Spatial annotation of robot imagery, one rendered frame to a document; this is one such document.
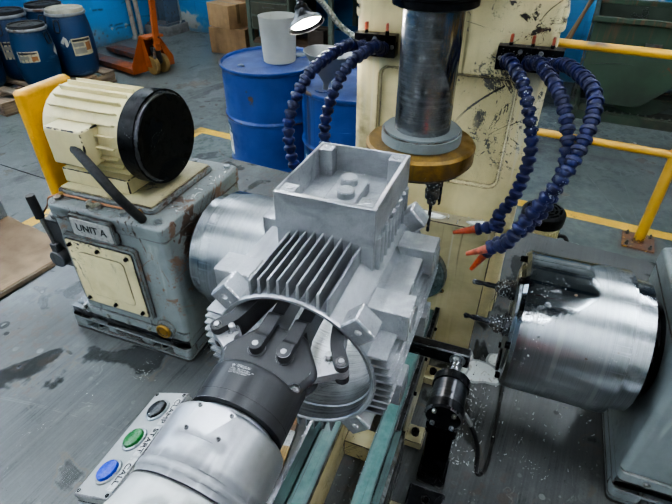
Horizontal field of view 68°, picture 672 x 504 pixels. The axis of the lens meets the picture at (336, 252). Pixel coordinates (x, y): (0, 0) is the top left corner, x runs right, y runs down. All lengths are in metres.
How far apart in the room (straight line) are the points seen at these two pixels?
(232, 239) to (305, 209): 0.52
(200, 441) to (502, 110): 0.83
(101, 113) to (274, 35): 1.99
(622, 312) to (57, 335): 1.20
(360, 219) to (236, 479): 0.23
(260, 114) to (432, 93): 2.17
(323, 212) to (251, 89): 2.43
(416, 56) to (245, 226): 0.44
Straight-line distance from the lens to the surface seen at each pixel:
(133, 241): 1.05
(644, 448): 0.98
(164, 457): 0.35
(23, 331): 1.44
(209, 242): 0.98
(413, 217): 0.54
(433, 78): 0.77
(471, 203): 1.10
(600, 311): 0.87
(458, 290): 1.08
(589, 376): 0.88
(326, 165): 0.55
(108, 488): 0.73
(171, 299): 1.09
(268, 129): 2.91
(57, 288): 1.54
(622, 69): 4.94
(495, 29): 0.97
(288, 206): 0.46
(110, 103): 1.05
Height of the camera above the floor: 1.67
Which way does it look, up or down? 36 degrees down
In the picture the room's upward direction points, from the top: straight up
